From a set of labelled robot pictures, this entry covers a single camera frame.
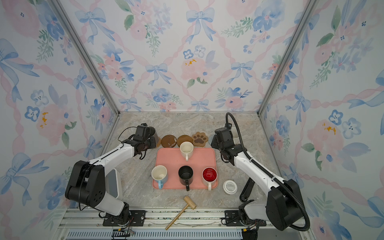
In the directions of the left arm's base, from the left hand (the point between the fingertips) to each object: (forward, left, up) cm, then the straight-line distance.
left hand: (152, 139), depth 92 cm
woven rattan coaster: (+3, -2, -7) cm, 8 cm away
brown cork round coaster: (+7, -18, -9) cm, 21 cm away
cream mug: (-4, -21, -5) cm, 22 cm away
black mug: (-19, -21, -7) cm, 29 cm away
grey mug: (+5, -1, -4) cm, 6 cm away
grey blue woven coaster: (+8, -37, -9) cm, 39 cm away
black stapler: (-28, -54, -6) cm, 61 cm away
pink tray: (-10, -12, -8) cm, 18 cm away
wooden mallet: (-34, -24, -8) cm, 42 cm away
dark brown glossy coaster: (+5, -8, -9) cm, 14 cm away
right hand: (-3, -39, +6) cm, 40 cm away
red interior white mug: (-20, -35, -8) cm, 41 cm away
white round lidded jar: (-27, -45, -4) cm, 52 cm away
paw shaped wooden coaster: (+7, -30, -9) cm, 32 cm away
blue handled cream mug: (-19, -6, -7) cm, 21 cm away
